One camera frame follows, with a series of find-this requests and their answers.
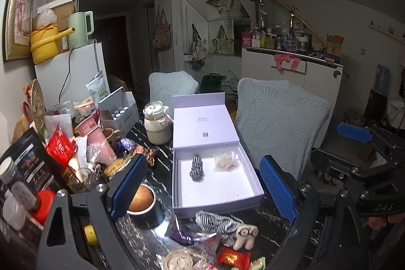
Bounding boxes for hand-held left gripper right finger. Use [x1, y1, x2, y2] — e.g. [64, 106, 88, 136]
[259, 154, 371, 270]

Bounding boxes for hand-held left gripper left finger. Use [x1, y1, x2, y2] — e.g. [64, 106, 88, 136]
[37, 154, 149, 270]

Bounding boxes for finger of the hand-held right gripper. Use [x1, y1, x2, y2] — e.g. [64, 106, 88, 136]
[336, 122, 405, 163]
[310, 147, 391, 182]

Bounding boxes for striped black white cloth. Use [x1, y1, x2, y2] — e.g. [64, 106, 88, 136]
[195, 211, 242, 247]

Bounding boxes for green snack packet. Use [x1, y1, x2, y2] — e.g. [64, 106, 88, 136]
[248, 257, 266, 270]

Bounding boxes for cord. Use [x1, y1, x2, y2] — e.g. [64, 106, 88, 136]
[166, 248, 211, 270]

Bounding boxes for white gift box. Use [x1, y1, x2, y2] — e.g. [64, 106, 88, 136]
[172, 92, 265, 219]

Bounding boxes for person's right hand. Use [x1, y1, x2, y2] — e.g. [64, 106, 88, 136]
[369, 214, 405, 234]

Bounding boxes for brown orange snack packet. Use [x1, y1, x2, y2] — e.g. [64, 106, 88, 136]
[134, 145, 159, 166]

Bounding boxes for black bowl with bun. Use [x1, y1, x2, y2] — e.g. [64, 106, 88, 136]
[127, 184, 165, 229]

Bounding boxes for purple candy wrapper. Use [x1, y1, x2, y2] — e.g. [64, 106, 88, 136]
[117, 138, 137, 153]

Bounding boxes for clear glass cup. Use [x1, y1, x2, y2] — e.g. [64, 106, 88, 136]
[68, 167, 97, 193]

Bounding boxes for pink paper cup stack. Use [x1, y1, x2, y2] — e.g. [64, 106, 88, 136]
[74, 115, 116, 164]

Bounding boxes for brown mug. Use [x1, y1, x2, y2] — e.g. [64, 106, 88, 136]
[101, 128, 122, 147]

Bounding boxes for clear plastic packet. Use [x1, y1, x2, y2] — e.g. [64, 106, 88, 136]
[213, 151, 239, 174]

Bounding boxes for beige plush toy with glasses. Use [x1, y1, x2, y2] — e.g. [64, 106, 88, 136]
[232, 223, 259, 251]

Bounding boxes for blue water jug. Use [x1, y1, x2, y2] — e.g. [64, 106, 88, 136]
[373, 64, 393, 96]

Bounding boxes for white cabinet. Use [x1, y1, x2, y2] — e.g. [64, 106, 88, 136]
[241, 47, 344, 138]

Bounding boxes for cream kettle bottle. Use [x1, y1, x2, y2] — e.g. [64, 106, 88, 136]
[143, 101, 174, 144]

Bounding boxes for large chair with leaf cover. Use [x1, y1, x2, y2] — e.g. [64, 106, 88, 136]
[236, 78, 331, 182]

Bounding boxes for grey box of bottles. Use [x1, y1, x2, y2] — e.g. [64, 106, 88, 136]
[98, 87, 140, 138]

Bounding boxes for small striped sock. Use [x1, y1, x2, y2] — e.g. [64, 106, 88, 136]
[189, 155, 206, 182]

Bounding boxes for purple foil wrapper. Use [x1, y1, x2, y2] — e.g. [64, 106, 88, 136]
[168, 216, 195, 246]

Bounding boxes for red foil packet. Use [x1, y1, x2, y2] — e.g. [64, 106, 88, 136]
[46, 124, 78, 166]

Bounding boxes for red gold snack packet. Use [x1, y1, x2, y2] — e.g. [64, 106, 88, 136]
[217, 246, 252, 267]

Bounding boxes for red jar lid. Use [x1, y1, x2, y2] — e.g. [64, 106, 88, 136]
[33, 190, 56, 224]

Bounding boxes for open cardboard box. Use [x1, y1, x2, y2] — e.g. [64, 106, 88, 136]
[324, 34, 345, 63]

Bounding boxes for black printed bag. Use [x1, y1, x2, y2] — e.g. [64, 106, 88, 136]
[0, 128, 64, 195]

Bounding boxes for pink rubber gloves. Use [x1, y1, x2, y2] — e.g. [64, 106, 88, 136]
[274, 54, 301, 71]

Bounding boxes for green white tea bag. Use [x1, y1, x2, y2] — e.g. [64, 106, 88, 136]
[85, 71, 110, 106]

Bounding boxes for glass jar with label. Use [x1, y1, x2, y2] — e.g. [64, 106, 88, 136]
[0, 158, 40, 210]

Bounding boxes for small chair with leaf cover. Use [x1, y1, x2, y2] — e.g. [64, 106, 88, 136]
[149, 71, 199, 109]

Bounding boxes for white plastic bottle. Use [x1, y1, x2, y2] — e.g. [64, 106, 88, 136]
[3, 197, 26, 231]

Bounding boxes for grey cloth pile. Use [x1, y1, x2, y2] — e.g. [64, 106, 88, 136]
[220, 71, 239, 96]

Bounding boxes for white fridge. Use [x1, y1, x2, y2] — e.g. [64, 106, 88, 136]
[34, 42, 111, 112]

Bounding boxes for row of bottles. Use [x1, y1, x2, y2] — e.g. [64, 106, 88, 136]
[242, 0, 312, 52]

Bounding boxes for decorative patterned plate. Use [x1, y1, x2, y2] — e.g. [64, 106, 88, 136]
[24, 79, 46, 131]

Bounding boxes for dark green bag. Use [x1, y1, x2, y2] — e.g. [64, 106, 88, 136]
[199, 73, 224, 93]

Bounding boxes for dark wooden door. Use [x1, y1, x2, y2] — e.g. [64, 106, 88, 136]
[101, 17, 133, 87]

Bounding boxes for bamboo branch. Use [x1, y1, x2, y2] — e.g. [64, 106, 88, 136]
[251, 0, 326, 46]

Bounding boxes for canvas tote bag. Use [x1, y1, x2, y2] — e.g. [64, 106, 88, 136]
[189, 24, 209, 68]
[213, 25, 235, 54]

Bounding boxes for brown patterned tote bag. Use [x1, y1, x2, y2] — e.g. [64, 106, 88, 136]
[152, 9, 173, 51]

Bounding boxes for green electric kettle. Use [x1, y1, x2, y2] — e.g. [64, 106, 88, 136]
[66, 11, 95, 51]

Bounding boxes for yellow pot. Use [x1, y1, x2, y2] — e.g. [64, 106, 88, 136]
[29, 24, 75, 65]

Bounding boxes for clear plastic bag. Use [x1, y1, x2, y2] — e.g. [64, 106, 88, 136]
[36, 8, 58, 29]

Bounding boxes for framed picture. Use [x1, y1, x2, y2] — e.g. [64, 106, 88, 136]
[3, 0, 35, 62]

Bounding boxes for wall hook rack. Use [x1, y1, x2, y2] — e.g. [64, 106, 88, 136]
[370, 21, 405, 44]

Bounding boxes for black kettle cable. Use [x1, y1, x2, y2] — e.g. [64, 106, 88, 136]
[58, 47, 75, 103]

